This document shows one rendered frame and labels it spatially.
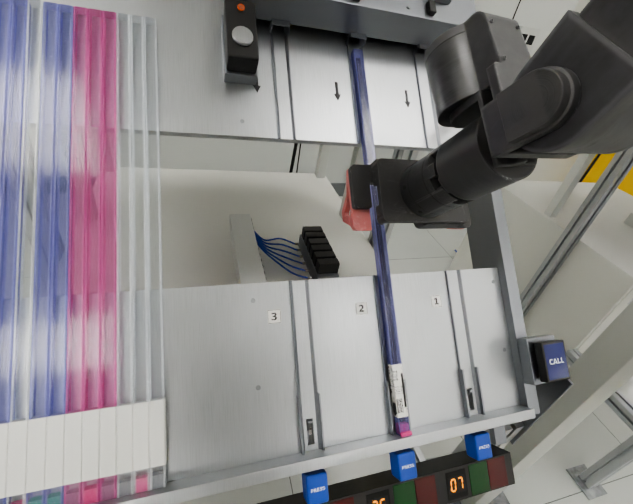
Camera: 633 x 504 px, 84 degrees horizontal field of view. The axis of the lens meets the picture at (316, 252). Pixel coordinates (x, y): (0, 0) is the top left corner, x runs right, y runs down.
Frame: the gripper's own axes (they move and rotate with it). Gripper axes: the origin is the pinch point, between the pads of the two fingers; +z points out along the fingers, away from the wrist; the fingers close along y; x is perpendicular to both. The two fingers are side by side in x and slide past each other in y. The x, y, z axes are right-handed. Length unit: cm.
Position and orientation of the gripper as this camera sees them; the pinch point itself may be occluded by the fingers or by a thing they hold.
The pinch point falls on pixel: (381, 214)
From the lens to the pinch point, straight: 45.5
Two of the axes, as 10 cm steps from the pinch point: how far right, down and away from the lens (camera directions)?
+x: 0.9, 9.8, -1.5
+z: -3.1, 1.7, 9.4
